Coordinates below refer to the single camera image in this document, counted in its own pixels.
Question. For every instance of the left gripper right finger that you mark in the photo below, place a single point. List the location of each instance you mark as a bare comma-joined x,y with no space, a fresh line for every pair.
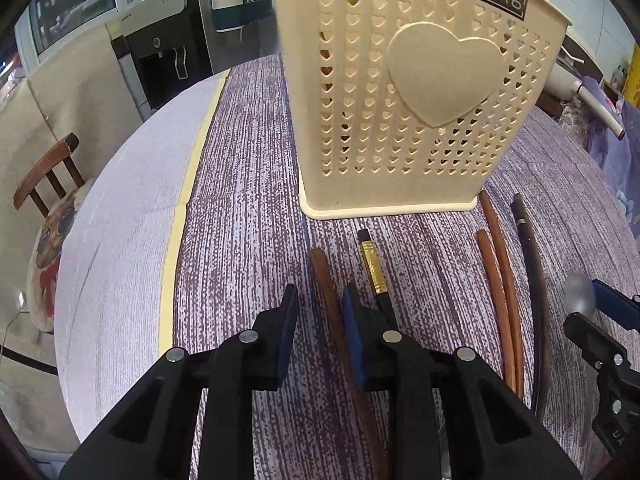
447,401

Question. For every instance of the dark brown chopstick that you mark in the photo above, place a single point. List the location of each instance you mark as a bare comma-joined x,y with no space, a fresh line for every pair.
367,424

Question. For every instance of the cream plastic utensil holder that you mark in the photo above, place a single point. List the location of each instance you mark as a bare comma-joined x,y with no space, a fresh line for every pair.
406,106

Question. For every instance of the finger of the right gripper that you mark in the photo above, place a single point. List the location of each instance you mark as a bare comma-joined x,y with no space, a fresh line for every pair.
599,350
623,310

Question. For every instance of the black chopstick gold band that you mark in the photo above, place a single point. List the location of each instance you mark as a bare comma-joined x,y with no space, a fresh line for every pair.
376,276

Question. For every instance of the brown wooden chopstick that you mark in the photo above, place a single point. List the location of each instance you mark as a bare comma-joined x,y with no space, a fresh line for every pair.
499,249
501,310

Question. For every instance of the water dispenser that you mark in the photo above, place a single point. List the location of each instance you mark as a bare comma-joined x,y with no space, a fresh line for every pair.
173,44

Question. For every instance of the cream frying pan with lid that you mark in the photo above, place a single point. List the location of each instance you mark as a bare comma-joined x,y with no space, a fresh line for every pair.
565,83

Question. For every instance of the purple striped tablecloth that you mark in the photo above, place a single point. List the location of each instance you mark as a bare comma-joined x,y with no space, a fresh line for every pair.
246,238

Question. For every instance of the purple floral cloth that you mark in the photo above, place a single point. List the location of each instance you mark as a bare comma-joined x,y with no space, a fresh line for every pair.
617,159

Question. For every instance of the small steel spoon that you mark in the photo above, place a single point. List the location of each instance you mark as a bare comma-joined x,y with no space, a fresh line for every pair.
579,296

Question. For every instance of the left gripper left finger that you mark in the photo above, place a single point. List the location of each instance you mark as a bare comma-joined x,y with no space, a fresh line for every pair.
190,414

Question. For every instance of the black chopstick silver band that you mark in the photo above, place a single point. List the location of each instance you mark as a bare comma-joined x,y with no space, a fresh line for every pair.
539,301

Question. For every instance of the wooden chair with cushion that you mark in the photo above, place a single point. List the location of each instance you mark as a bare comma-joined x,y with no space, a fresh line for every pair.
57,188

